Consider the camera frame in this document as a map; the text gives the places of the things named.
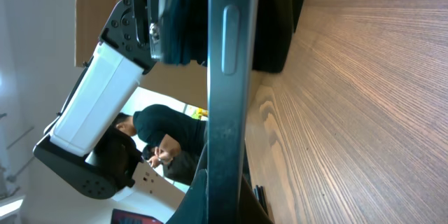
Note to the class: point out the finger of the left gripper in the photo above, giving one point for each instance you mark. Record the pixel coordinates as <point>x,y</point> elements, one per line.
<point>277,21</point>

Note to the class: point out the Galaxy smartphone teal screen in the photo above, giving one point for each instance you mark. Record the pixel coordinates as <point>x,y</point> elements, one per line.
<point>231,35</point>

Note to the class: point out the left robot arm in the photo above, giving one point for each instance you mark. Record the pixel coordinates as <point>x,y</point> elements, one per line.
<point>80,145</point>

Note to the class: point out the person in dark shirt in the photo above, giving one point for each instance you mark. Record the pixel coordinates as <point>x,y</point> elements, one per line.
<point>173,139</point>

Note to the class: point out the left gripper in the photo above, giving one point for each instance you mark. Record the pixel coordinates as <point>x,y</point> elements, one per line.
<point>173,31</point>

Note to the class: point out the red tablet device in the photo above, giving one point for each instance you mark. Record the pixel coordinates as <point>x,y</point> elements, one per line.
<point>126,217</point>

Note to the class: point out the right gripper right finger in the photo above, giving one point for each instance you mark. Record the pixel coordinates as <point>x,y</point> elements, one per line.
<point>250,210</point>

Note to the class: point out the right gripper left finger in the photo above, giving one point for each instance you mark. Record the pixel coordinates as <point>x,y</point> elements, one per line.
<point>193,209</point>

